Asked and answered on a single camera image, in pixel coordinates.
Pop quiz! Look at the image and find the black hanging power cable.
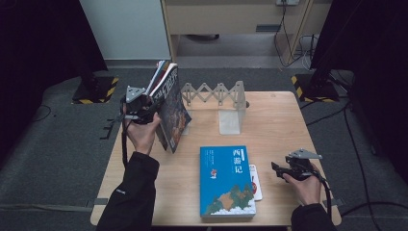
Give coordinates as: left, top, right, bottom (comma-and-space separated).
273, 3, 311, 68

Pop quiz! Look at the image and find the long black floor cable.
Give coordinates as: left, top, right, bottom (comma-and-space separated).
306, 95, 408, 231

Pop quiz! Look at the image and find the white cabinet panel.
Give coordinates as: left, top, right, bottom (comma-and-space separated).
79, 0, 171, 61

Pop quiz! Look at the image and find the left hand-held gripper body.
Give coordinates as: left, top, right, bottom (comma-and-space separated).
120, 86, 155, 125

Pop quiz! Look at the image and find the white cable bundle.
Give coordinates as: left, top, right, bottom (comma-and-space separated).
297, 33, 318, 72

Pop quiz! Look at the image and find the grey metal expandable book rack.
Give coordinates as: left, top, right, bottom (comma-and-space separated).
181, 80, 248, 136

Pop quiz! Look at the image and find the black curtain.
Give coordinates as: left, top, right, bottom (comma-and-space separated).
309, 0, 408, 184
0, 0, 109, 162

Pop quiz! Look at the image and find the thin black floor cable loop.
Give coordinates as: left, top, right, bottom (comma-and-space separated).
26, 104, 52, 125

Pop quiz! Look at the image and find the white caterpillar board book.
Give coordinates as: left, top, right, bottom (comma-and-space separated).
248, 164, 264, 202

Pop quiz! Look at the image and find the dark cover magazine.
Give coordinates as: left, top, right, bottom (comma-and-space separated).
149, 63, 192, 154

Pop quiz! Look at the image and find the hand-held gripper black cable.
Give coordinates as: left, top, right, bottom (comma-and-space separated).
120, 118, 130, 168
306, 167, 333, 220

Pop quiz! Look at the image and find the person's left hand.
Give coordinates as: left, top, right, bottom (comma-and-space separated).
127, 113, 163, 156

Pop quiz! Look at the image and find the black stand base striped edge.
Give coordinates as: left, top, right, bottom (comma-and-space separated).
71, 57, 119, 105
291, 68, 341, 104

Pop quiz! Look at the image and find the thick blue book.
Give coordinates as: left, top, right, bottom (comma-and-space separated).
199, 145, 257, 219

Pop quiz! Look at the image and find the left hand-held gripper black cable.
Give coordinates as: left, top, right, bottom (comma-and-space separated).
120, 118, 130, 168

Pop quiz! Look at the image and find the person's right hand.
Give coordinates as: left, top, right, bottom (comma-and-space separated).
282, 165, 322, 206

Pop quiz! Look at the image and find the right hand-held gripper black cable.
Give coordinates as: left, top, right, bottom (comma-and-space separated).
306, 167, 333, 220

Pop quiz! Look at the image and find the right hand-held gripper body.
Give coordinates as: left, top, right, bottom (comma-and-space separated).
285, 147, 323, 181

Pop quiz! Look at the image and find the light wooden desk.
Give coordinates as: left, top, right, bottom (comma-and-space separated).
160, 0, 331, 65

